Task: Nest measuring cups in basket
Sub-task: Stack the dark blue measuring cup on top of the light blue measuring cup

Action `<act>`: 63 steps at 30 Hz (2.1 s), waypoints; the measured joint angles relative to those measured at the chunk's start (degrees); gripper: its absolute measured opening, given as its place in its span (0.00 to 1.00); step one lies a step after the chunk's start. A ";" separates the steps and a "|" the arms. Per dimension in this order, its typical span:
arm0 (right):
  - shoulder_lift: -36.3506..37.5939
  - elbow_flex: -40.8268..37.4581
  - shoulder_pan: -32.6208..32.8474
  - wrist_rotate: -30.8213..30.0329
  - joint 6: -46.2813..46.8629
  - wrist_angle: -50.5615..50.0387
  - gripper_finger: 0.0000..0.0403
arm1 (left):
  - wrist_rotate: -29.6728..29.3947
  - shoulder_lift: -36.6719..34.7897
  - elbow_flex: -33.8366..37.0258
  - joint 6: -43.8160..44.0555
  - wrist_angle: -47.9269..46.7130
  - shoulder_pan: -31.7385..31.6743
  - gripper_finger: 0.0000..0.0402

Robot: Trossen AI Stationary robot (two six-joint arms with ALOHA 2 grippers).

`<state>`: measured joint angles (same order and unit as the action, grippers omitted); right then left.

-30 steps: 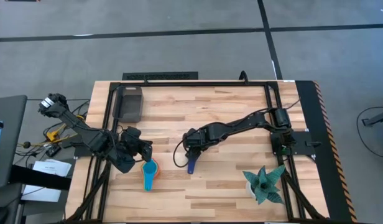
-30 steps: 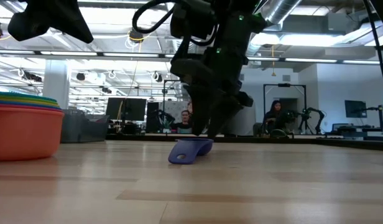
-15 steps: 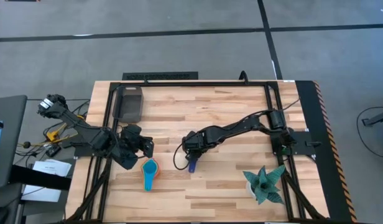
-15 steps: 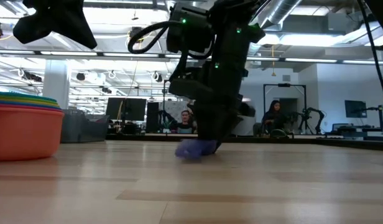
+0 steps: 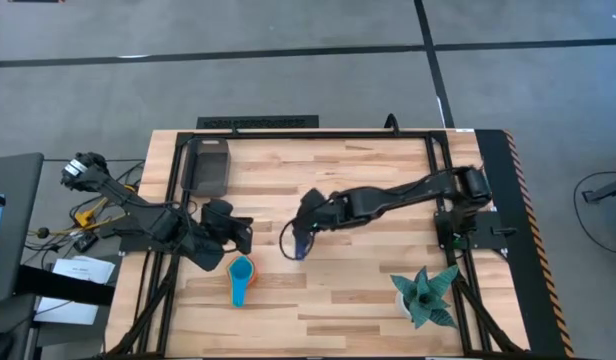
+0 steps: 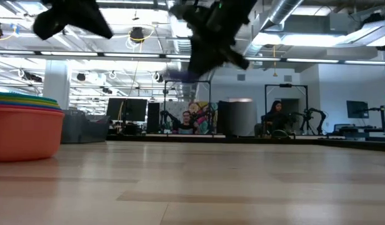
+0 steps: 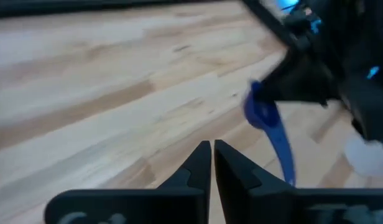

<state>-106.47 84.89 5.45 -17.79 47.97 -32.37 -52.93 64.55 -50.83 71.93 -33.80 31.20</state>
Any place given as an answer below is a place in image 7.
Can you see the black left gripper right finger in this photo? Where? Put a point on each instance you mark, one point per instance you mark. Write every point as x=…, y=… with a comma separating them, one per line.
x=272, y=205

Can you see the small purple measuring cup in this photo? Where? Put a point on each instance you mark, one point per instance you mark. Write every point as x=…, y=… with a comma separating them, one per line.
x=266, y=118

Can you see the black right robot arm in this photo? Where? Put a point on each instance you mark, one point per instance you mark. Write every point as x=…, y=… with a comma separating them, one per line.
x=340, y=28

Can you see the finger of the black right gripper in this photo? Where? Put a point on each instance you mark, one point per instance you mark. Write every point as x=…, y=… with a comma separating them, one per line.
x=300, y=81

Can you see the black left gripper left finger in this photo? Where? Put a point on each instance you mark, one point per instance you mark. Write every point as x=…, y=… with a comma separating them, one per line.
x=166, y=199

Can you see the white plant pot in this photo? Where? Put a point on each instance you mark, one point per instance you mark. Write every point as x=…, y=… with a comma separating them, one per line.
x=365, y=158

